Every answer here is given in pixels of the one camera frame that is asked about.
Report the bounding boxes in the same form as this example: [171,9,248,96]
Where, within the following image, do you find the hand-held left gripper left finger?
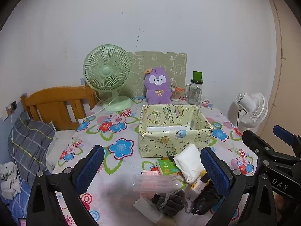
[26,145,105,226]

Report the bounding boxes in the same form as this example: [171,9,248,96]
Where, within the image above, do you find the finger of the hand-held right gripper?
[274,125,301,157]
[243,130,301,168]

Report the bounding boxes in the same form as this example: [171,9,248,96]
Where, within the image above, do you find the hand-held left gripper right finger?
[200,147,277,226]

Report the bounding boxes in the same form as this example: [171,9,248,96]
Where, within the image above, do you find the yellow cartoon tissue pack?
[188,176,208,199]

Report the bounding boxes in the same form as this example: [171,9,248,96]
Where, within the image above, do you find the white cloth pouch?
[173,144,207,183]

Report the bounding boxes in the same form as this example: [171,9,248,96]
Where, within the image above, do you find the black plastic bag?
[192,181,225,215]

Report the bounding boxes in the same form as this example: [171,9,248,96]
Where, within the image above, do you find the green tissue pack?
[156,157,182,175]

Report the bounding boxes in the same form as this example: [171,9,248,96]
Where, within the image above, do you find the yellow printed fabric storage box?
[138,104,213,158]

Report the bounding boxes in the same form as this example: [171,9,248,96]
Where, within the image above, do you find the dark grey socks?
[152,189,187,217]

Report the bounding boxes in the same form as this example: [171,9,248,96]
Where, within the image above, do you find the clear ribbed plastic packet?
[132,171,180,192]

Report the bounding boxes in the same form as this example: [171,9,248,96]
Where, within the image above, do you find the white fan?
[229,92,268,132]

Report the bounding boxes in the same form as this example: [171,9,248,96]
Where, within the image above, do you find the grey plaid pillow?
[7,112,57,186]

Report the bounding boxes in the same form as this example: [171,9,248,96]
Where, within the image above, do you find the wooden bed headboard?
[21,86,99,131]

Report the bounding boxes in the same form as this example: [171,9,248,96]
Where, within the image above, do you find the crumpled grey white cloth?
[0,161,23,199]

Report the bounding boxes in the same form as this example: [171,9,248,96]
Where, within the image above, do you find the glass jar mug green lid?
[184,71,204,105]

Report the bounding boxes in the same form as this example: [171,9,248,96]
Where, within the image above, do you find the blue bed sheet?
[0,186,31,226]

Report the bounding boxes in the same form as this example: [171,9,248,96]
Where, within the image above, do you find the green desk fan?
[83,44,134,112]

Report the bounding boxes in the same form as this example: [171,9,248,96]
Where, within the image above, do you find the purple plush toy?
[144,67,173,104]

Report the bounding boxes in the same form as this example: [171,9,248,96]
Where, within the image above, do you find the beige door frame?
[266,0,301,132]

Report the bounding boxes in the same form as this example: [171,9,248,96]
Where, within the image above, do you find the white fan power cable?
[79,96,118,124]

